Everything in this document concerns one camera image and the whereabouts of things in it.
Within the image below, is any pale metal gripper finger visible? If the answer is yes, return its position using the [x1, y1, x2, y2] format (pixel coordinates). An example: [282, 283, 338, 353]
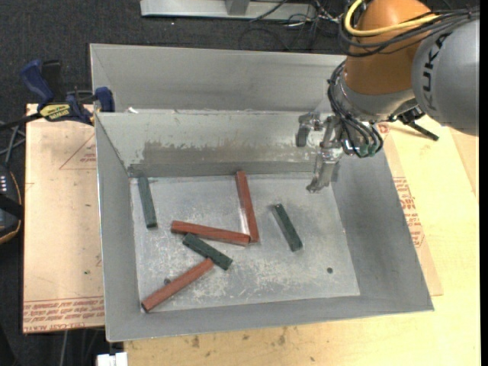
[323, 152, 342, 185]
[306, 151, 331, 194]

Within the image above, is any dark green flat block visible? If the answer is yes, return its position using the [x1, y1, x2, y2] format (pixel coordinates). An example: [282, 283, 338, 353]
[271, 203, 304, 253]
[181, 233, 234, 271]
[137, 175, 159, 230]

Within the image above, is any red-brown flat block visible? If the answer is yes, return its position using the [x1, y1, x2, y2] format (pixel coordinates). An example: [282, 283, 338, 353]
[170, 220, 251, 247]
[140, 257, 216, 313]
[234, 170, 261, 244]

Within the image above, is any grey metal bin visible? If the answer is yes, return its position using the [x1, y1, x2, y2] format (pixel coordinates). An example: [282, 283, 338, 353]
[89, 43, 435, 343]

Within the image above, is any brown cardboard board, red print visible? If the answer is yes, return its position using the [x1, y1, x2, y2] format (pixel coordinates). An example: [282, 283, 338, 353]
[22, 103, 445, 335]

